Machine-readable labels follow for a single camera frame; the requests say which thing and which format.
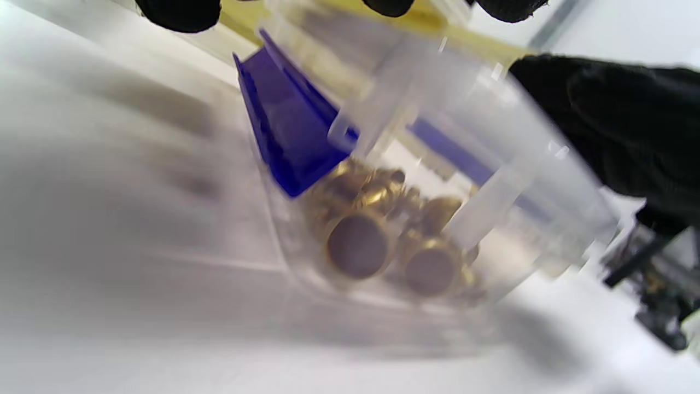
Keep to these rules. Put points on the person's right hand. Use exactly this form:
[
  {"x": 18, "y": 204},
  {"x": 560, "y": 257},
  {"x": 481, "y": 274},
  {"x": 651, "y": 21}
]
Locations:
[{"x": 629, "y": 120}]

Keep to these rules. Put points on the person's left hand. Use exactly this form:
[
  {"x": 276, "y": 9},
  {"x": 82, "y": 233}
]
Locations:
[{"x": 178, "y": 13}]

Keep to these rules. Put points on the clear plastic box blue clips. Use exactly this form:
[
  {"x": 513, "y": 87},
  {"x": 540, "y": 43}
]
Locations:
[{"x": 492, "y": 246}]

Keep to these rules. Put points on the pile of gold chess pieces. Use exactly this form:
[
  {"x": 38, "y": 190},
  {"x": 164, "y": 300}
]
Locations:
[{"x": 361, "y": 241}]

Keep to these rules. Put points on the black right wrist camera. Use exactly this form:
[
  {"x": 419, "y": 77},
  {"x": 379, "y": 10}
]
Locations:
[{"x": 656, "y": 284}]

